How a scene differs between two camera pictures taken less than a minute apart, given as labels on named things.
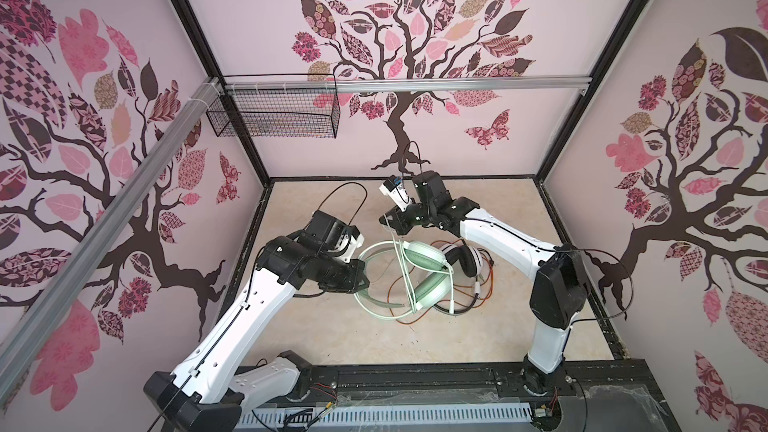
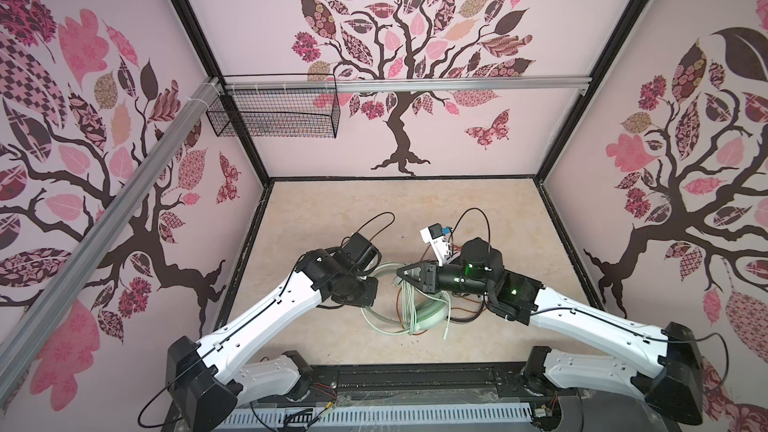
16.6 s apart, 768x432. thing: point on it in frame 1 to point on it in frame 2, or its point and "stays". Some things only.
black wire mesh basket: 292,105 stays
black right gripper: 397,221 to 429,277
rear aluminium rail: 408,83 stays
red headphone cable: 407,271 to 453,295
